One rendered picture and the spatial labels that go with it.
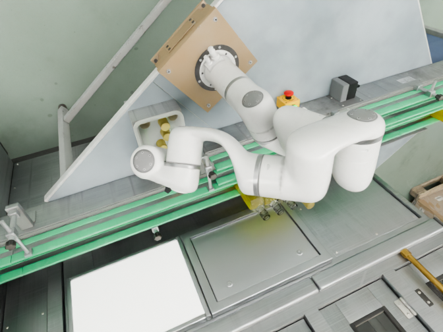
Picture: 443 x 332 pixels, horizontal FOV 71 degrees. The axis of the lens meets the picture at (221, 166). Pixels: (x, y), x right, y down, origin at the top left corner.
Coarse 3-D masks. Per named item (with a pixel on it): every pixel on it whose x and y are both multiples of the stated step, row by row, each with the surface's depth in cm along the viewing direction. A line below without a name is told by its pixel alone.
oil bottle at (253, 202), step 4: (236, 184) 122; (236, 188) 124; (240, 192) 121; (244, 196) 118; (248, 196) 114; (252, 196) 114; (256, 196) 114; (260, 196) 114; (244, 200) 119; (248, 200) 115; (252, 200) 113; (256, 200) 113; (260, 200) 113; (264, 200) 114; (248, 204) 116; (252, 204) 112; (256, 204) 112; (260, 204) 112; (264, 204) 114; (252, 208) 113; (256, 208) 113
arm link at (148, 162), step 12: (132, 156) 66; (144, 156) 65; (156, 156) 65; (132, 168) 66; (144, 168) 65; (156, 168) 65; (168, 168) 64; (180, 168) 63; (192, 168) 64; (156, 180) 65; (168, 180) 64; (180, 180) 63; (192, 180) 64; (180, 192) 65
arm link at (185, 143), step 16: (176, 128) 64; (192, 128) 63; (208, 128) 63; (176, 144) 63; (192, 144) 63; (224, 144) 60; (240, 144) 63; (176, 160) 63; (192, 160) 64; (240, 160) 59; (256, 160) 59; (240, 176) 59; (256, 176) 58; (256, 192) 59
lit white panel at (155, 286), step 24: (120, 264) 114; (144, 264) 114; (168, 264) 113; (72, 288) 109; (96, 288) 108; (120, 288) 107; (144, 288) 107; (168, 288) 106; (192, 288) 105; (96, 312) 101; (120, 312) 101; (144, 312) 100; (168, 312) 100; (192, 312) 99
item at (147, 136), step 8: (168, 112) 104; (176, 112) 104; (144, 120) 102; (152, 120) 103; (168, 120) 113; (176, 120) 113; (136, 128) 102; (152, 128) 113; (160, 128) 114; (136, 136) 104; (144, 136) 113; (152, 136) 115; (160, 136) 116; (144, 144) 115; (152, 144) 117
